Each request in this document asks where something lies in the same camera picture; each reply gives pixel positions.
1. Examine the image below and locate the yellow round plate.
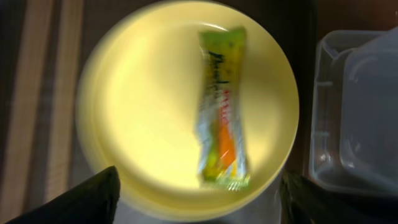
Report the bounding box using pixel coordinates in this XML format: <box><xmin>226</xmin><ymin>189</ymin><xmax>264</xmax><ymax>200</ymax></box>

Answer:
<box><xmin>76</xmin><ymin>1</ymin><xmax>299</xmax><ymax>222</ymax></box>

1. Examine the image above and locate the clear plastic bin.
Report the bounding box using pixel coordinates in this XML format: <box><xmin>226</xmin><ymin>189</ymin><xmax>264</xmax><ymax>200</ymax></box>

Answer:
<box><xmin>308</xmin><ymin>29</ymin><xmax>397</xmax><ymax>197</ymax></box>

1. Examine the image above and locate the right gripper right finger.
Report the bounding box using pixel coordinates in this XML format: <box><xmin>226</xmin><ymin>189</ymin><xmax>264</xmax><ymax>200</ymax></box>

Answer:
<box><xmin>279</xmin><ymin>171</ymin><xmax>397</xmax><ymax>224</ymax></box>

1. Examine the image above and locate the green orange snack wrapper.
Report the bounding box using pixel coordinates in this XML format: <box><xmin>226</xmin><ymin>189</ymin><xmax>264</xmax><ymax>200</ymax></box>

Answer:
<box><xmin>196</xmin><ymin>27</ymin><xmax>250</xmax><ymax>191</ymax></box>

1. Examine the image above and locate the dark brown serving tray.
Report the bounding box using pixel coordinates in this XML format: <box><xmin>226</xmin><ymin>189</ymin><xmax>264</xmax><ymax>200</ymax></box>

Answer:
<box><xmin>1</xmin><ymin>1</ymin><xmax>318</xmax><ymax>214</ymax></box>

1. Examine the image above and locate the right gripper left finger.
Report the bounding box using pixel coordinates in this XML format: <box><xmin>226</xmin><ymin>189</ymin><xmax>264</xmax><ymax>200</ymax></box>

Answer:
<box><xmin>9</xmin><ymin>166</ymin><xmax>121</xmax><ymax>224</ymax></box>

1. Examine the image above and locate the wooden chopstick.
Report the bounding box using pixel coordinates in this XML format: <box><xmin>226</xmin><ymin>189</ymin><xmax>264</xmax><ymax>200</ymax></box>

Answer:
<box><xmin>44</xmin><ymin>0</ymin><xmax>84</xmax><ymax>202</ymax></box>
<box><xmin>1</xmin><ymin>0</ymin><xmax>54</xmax><ymax>223</ymax></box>

